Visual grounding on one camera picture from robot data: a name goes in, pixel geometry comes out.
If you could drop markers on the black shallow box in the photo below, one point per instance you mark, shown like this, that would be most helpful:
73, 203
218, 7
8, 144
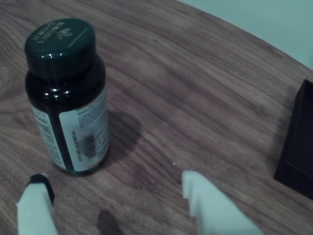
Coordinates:
299, 147

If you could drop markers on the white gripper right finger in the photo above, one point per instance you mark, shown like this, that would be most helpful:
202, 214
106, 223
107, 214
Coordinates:
215, 210

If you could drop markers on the dark green pill bottle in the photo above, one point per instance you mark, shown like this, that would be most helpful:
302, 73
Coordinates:
63, 73

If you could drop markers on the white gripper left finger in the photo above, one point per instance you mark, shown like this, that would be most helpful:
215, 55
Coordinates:
35, 210

